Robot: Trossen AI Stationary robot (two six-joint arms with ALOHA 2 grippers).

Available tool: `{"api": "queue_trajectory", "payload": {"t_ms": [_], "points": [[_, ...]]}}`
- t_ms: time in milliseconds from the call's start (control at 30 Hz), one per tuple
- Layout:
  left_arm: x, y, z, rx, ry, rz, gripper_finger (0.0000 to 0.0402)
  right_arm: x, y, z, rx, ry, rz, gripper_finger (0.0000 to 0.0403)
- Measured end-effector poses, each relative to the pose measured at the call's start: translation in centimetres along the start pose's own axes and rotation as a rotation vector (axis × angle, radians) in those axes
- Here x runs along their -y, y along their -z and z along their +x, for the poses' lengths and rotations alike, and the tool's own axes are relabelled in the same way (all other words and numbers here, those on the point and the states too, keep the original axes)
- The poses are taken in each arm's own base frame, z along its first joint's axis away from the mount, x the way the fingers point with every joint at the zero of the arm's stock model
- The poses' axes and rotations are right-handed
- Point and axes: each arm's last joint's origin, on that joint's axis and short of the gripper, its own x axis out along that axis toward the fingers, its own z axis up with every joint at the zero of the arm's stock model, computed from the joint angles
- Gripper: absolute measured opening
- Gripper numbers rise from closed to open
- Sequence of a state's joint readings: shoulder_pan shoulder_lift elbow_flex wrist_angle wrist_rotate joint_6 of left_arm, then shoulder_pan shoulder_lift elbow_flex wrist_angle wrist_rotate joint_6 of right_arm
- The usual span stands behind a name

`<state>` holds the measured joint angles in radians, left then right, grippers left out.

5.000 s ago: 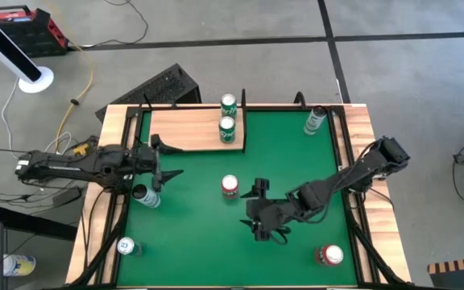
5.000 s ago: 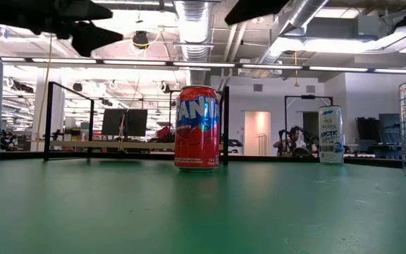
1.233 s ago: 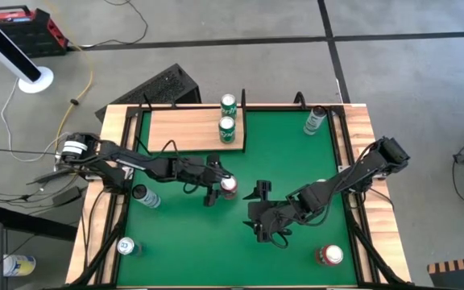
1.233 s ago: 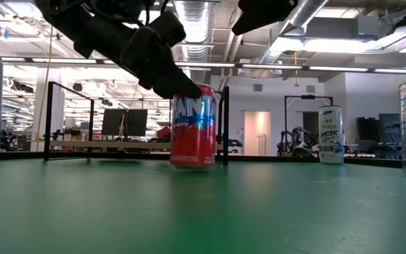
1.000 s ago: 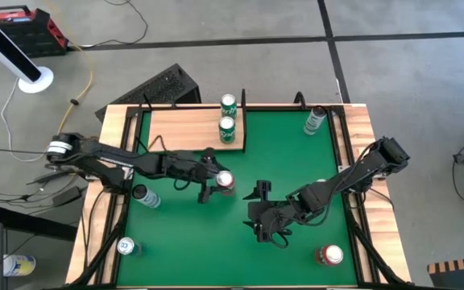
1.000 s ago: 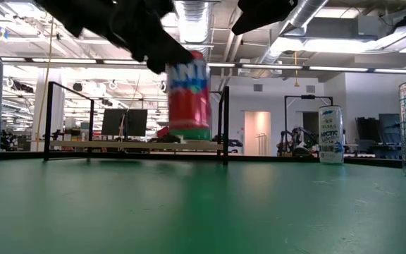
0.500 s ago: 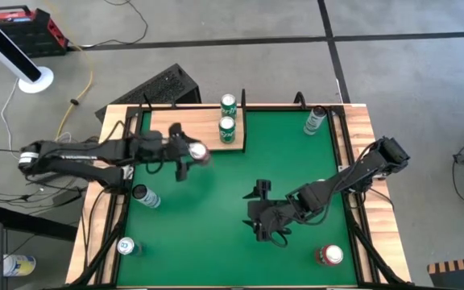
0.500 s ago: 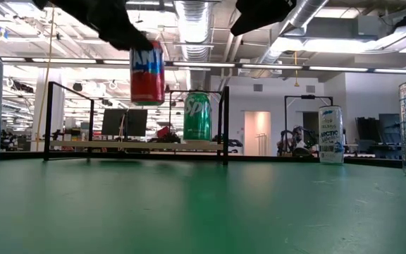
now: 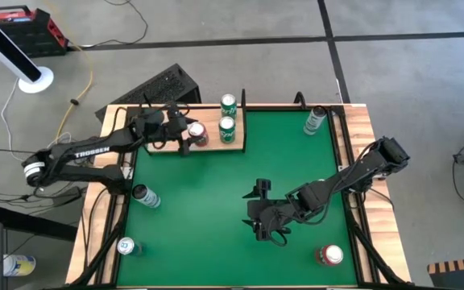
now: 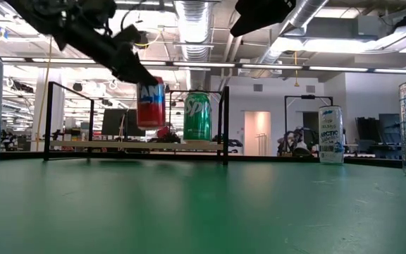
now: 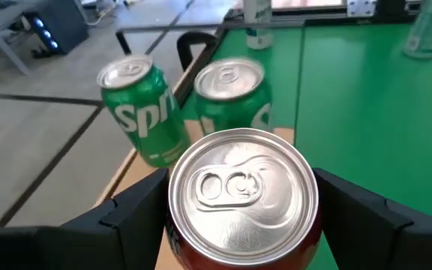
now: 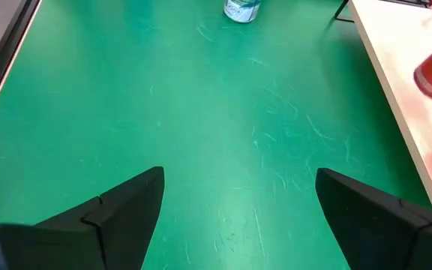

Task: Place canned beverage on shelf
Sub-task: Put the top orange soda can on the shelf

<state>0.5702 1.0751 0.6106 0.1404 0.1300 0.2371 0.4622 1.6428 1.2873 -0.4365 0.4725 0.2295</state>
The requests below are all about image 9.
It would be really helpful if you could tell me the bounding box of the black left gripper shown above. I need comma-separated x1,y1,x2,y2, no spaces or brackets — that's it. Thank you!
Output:
162,107,199,157

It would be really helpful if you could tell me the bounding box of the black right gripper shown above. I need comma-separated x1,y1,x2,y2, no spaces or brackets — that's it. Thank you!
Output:
242,178,300,242

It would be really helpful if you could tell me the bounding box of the red Fanta can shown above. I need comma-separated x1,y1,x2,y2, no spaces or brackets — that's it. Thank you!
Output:
315,243,345,267
187,122,209,148

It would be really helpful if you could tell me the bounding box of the green Sprite can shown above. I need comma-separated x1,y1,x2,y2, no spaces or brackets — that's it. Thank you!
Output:
220,93,238,121
217,116,237,145

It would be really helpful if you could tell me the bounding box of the white Celsius can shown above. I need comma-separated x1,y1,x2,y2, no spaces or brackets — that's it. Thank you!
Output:
303,106,328,136
131,184,162,209

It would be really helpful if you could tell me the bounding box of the blue silver Red Bull can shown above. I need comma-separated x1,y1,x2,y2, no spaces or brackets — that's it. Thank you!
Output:
116,236,143,257

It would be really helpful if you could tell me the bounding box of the black perforated box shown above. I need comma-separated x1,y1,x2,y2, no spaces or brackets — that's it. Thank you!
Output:
94,63,202,122

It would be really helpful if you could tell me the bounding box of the green table mat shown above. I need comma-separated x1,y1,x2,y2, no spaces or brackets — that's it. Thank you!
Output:
116,110,358,288

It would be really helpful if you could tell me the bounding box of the white black round-base stand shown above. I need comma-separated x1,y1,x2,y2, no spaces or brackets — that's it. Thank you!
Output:
0,3,55,94

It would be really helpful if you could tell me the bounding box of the black table base beam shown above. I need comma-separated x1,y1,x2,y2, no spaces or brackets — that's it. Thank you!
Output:
0,203,79,242

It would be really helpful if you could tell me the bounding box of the red black toolbox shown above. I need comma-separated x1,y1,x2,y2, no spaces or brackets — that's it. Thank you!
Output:
0,5,70,58

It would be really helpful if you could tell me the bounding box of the black box orange striped edge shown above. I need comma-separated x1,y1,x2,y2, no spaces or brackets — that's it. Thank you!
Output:
427,255,464,290

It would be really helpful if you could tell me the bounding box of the white yellow canister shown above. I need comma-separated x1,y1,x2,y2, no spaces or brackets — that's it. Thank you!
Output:
2,254,37,278

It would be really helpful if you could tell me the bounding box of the wooden shelf black metal frame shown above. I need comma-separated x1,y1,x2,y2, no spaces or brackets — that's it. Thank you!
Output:
145,89,248,157

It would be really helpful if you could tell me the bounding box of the yellow cable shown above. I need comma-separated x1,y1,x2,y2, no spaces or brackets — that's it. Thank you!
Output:
42,0,95,142

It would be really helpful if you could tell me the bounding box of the white floor cable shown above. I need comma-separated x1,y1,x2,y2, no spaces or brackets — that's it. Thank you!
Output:
0,78,26,162

